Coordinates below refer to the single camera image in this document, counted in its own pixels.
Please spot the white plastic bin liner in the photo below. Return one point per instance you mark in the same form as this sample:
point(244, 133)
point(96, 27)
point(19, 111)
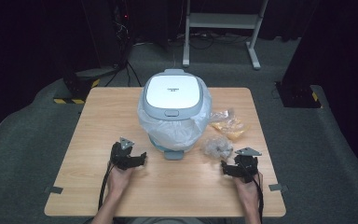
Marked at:
point(171, 132)

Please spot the dark equipment rack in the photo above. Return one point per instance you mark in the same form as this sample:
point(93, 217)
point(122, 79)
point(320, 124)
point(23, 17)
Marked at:
point(122, 31)

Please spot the black stand base yellow stripes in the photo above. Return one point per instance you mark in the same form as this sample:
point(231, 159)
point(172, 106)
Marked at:
point(80, 84)

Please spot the white metal stand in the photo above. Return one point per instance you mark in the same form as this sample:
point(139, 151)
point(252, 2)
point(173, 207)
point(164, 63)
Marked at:
point(222, 20)

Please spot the black stand base yellow mark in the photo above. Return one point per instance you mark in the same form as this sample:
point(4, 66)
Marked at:
point(298, 93)

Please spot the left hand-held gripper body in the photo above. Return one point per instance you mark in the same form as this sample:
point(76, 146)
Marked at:
point(120, 155)

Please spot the person's left hand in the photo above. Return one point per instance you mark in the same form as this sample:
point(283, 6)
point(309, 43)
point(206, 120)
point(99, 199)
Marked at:
point(118, 182)

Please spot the clear plastic wrapper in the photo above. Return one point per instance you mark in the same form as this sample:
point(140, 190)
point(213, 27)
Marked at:
point(217, 146)

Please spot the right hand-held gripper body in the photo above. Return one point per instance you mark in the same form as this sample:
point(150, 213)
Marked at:
point(248, 165)

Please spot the person's right hand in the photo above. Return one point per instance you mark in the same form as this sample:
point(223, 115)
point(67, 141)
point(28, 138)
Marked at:
point(247, 191)

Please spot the yellow plastic wrapper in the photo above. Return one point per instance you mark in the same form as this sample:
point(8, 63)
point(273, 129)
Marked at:
point(231, 126)

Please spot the white grey pedal trash can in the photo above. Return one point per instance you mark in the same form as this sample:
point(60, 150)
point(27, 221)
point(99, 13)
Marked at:
point(172, 91)

